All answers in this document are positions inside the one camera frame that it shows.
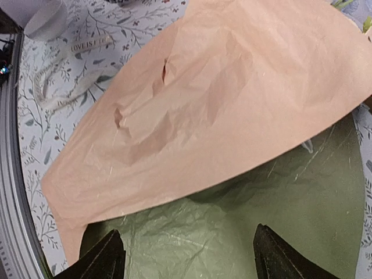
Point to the white bowl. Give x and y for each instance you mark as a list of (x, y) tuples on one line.
[(48, 23)]

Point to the peach wrapping paper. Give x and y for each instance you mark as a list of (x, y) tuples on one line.
[(228, 87)]

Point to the green tissue paper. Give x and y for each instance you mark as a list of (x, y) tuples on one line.
[(315, 201)]

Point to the beige printed ribbon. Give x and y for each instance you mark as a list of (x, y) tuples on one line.
[(54, 86)]

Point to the aluminium front rail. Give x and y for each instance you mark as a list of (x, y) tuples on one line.
[(20, 251)]

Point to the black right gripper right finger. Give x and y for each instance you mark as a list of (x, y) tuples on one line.
[(276, 258)]

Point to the floral patterned table mat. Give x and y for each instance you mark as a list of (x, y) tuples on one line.
[(44, 133)]

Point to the bunch of mixed flowers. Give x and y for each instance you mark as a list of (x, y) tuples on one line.
[(358, 11)]

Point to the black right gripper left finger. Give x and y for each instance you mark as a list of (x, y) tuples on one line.
[(104, 260)]

